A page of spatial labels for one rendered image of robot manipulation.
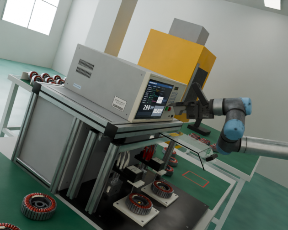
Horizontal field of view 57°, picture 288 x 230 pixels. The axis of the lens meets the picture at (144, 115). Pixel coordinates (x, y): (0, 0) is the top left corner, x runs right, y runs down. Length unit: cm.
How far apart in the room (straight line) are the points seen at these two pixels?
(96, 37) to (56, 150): 420
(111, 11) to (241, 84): 325
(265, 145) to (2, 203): 102
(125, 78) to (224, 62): 554
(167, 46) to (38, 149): 404
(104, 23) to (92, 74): 403
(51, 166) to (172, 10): 644
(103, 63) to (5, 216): 65
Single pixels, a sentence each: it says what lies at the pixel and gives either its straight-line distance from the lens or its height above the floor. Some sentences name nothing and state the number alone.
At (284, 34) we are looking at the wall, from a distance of 651.
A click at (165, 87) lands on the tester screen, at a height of 128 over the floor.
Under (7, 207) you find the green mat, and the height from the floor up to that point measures 75.
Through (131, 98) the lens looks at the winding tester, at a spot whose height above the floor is 120.
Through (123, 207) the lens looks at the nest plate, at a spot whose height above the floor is 78.
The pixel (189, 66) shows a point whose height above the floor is 155.
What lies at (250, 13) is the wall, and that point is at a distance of 671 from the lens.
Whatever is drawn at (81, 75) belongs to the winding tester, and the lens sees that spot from 118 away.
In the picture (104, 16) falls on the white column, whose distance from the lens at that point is 518.
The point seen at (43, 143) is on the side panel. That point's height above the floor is 90.
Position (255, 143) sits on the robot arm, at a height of 120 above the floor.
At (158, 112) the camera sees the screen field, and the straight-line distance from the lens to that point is 120.
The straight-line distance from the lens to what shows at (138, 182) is 113.
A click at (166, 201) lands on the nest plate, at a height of 78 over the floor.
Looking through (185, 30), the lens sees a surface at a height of 214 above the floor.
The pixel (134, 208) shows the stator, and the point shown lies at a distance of 111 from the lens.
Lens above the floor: 135
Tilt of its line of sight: 11 degrees down
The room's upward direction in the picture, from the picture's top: 22 degrees clockwise
